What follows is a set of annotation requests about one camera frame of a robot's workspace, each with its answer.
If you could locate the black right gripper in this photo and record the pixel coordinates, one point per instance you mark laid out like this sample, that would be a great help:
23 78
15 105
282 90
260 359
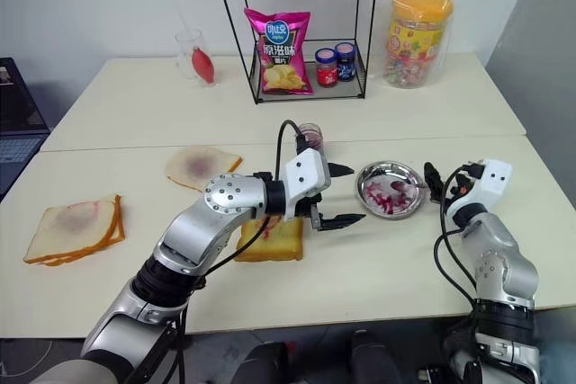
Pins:
456 184

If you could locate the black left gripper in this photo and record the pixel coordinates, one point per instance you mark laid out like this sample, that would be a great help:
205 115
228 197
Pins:
315 206

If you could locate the thick golden toast slice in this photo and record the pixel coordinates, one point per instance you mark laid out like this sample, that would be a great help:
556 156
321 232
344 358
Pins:
279 242

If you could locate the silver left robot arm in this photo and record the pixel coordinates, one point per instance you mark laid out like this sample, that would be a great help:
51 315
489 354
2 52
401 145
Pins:
211 222

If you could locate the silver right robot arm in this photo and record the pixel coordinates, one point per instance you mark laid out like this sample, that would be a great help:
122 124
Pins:
504 267

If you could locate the open blue-label jam jar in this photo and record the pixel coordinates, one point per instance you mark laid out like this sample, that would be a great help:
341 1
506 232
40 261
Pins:
312 132

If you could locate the red lid jar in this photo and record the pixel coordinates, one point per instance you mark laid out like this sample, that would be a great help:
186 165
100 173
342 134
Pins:
326 71

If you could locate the blue lid jar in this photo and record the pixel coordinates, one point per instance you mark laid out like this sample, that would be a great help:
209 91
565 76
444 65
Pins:
345 65

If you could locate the white bread slice purple stain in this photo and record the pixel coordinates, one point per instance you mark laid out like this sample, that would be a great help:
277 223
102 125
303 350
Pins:
198 166

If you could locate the plain white bread slice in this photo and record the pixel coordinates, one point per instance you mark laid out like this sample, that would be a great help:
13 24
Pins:
118 233

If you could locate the white bread slice pink stain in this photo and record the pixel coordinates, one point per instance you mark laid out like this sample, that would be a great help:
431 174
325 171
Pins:
67 222

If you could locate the round metal plate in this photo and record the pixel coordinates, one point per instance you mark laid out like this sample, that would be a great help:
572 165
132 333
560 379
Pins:
382 172

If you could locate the orange-lid candy jar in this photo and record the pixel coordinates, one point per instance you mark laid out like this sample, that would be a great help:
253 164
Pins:
418 42

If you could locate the pink potato chips bag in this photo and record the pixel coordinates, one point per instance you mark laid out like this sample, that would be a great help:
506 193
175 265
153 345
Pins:
281 56

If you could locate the dark rounded shape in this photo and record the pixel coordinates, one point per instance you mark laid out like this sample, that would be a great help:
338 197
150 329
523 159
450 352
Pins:
373 357
261 363

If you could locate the red rubber bulb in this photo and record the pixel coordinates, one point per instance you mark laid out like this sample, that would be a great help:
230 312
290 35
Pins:
203 65

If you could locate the clear drinking glass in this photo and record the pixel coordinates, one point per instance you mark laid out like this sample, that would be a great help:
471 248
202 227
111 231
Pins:
182 60

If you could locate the dark open laptop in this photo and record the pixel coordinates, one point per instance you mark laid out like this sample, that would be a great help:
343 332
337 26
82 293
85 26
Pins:
18 105

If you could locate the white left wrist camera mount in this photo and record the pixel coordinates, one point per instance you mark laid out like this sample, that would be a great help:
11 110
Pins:
306 177

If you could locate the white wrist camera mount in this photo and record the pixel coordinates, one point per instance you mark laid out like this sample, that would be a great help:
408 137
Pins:
306 177
488 186

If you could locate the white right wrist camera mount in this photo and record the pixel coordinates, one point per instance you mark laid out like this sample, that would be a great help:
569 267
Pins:
488 186

